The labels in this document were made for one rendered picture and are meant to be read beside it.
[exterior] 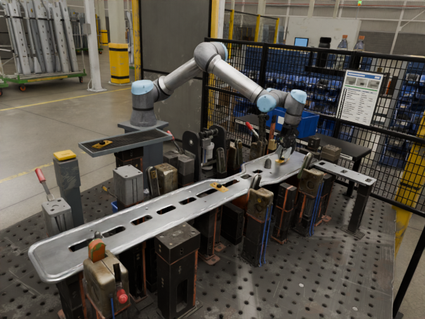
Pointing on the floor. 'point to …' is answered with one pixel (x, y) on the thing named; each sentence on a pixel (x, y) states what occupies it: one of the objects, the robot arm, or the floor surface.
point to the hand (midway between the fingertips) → (283, 157)
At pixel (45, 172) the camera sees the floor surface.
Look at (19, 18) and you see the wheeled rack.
